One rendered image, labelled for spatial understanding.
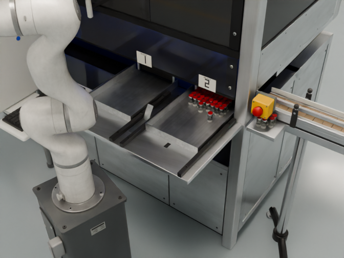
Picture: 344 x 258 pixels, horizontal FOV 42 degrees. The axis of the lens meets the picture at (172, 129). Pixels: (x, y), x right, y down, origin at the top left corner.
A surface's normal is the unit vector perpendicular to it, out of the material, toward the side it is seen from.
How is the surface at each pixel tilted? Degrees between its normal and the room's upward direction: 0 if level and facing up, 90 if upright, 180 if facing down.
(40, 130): 93
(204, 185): 90
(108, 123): 0
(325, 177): 0
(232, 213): 90
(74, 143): 30
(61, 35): 106
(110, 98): 0
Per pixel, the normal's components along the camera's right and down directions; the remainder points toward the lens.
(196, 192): -0.59, 0.52
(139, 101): -0.01, -0.77
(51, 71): 0.43, 0.74
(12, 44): 0.81, 0.36
